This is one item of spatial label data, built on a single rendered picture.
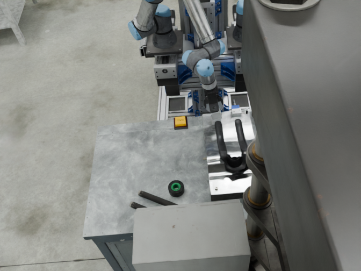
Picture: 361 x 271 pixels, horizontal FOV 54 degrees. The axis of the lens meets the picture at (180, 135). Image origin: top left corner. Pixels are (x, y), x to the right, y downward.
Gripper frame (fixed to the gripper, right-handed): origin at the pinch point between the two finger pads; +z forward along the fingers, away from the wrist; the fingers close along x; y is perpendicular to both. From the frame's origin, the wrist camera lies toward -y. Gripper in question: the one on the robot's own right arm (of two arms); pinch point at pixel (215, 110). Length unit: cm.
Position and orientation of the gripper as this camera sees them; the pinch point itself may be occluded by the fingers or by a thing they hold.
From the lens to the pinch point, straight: 194.0
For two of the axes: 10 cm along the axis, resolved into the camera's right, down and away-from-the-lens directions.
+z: 2.2, 5.0, 8.4
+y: -0.7, -8.5, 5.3
